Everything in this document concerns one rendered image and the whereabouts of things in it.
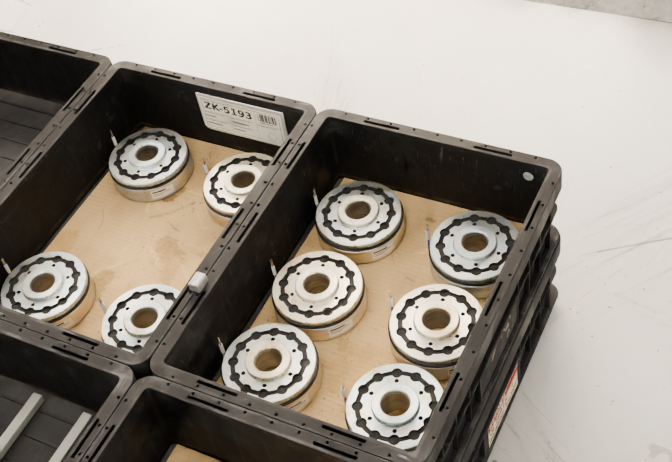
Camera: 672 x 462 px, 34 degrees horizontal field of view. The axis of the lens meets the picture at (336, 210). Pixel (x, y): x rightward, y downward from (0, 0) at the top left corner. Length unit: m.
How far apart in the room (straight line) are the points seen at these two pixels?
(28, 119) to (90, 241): 0.27
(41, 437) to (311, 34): 0.84
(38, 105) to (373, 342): 0.65
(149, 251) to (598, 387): 0.55
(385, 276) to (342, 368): 0.13
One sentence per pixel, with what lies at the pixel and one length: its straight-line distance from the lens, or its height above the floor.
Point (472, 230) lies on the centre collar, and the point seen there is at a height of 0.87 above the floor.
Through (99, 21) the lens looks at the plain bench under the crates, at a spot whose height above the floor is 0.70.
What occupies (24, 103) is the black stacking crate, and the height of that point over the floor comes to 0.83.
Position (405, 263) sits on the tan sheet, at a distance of 1.25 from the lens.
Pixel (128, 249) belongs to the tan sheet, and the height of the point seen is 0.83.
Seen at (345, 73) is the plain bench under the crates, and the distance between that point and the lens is 1.70.
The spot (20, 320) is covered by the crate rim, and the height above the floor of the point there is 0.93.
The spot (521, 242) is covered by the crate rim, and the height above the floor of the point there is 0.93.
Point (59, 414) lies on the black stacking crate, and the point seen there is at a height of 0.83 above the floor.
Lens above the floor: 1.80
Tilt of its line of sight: 47 degrees down
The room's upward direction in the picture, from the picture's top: 12 degrees counter-clockwise
